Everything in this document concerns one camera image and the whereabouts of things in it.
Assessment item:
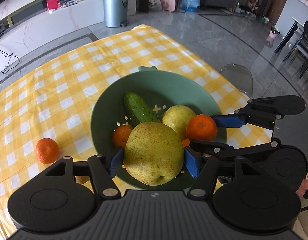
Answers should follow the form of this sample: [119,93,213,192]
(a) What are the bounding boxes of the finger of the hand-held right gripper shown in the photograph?
[210,96,283,130]
[190,140,279,160]

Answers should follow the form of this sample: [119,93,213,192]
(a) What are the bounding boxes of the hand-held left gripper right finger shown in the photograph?
[183,146,267,198]

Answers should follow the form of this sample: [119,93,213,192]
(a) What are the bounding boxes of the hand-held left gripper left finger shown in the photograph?
[45,146,124,198]

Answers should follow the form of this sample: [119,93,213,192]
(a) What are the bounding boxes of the yellow-green pear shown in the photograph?
[123,122,184,186]
[162,105,197,140]

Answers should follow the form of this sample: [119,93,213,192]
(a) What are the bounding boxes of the green cucumber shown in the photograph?
[124,92,158,126]

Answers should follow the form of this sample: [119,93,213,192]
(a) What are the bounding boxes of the green colander bowl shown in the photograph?
[90,66,228,191]

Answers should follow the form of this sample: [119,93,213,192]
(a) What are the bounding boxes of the person's right hand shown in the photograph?
[295,179,308,200]

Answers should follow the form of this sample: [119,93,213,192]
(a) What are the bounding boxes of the clear plastic chair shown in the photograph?
[219,64,253,98]

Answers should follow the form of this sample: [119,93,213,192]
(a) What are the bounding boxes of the black dining chair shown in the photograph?
[284,21,308,80]

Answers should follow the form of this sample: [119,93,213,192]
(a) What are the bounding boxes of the pink flower pot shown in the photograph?
[269,26,281,41]

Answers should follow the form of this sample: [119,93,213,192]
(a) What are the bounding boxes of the yellow checkered tablecloth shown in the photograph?
[0,24,255,236]

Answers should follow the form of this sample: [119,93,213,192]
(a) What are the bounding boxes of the black dining table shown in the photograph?
[275,17,308,61]

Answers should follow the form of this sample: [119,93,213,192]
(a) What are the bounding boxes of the pink pig heater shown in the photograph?
[161,0,181,13]

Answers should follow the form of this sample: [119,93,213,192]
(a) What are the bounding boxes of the white plastic bag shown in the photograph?
[148,0,162,11]

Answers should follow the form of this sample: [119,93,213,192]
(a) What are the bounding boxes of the white box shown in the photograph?
[128,0,139,15]

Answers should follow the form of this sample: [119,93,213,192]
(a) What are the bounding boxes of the grey pedal trash can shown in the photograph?
[103,0,129,28]

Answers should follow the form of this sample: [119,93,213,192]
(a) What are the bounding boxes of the white marble television cabinet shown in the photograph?
[0,0,142,63]

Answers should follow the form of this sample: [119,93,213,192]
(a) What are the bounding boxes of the black cable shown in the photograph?
[0,40,21,74]

